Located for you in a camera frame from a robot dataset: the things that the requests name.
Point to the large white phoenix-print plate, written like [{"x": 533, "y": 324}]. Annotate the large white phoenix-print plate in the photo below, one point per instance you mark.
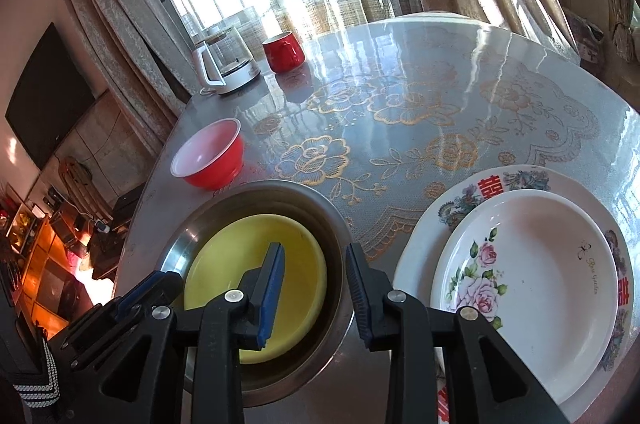
[{"x": 500, "y": 181}]

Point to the person's left forearm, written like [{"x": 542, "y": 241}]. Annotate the person's left forearm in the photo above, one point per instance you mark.
[{"x": 30, "y": 384}]

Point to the black wall television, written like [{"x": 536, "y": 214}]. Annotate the black wall television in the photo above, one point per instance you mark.
[{"x": 50, "y": 99}]

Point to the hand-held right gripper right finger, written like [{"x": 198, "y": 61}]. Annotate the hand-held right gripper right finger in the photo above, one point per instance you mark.
[{"x": 357, "y": 299}]

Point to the tied beige curtain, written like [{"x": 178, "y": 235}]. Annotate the tied beige curtain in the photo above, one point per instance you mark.
[{"x": 622, "y": 14}]

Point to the white pink-flower plate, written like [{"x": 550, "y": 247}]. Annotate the white pink-flower plate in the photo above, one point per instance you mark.
[{"x": 540, "y": 294}]

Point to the lace-patterned tablecloth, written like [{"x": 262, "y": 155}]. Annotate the lace-patterned tablecloth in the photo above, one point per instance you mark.
[{"x": 400, "y": 129}]

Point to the red bowl with white inside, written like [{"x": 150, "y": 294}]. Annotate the red bowl with white inside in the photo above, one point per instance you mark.
[{"x": 207, "y": 154}]

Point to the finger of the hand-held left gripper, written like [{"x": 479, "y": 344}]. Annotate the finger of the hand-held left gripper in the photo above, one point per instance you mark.
[{"x": 150, "y": 291}]

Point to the red mug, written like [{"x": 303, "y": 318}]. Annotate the red mug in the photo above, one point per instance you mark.
[{"x": 284, "y": 53}]

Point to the stainless steel bowl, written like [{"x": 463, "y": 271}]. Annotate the stainless steel bowl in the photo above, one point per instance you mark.
[{"x": 310, "y": 214}]

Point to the yellow plastic bowl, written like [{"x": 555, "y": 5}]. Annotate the yellow plastic bowl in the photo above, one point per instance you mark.
[{"x": 225, "y": 254}]

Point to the wooden television cabinet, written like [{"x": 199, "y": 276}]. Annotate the wooden television cabinet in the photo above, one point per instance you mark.
[{"x": 45, "y": 264}]

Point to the white glass electric kettle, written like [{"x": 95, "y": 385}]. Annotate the white glass electric kettle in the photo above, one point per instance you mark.
[{"x": 230, "y": 64}]

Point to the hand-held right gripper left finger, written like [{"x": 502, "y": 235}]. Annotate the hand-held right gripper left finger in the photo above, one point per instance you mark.
[{"x": 270, "y": 299}]

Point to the patterned bag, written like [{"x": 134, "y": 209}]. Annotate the patterned bag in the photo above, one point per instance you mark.
[{"x": 587, "y": 36}]

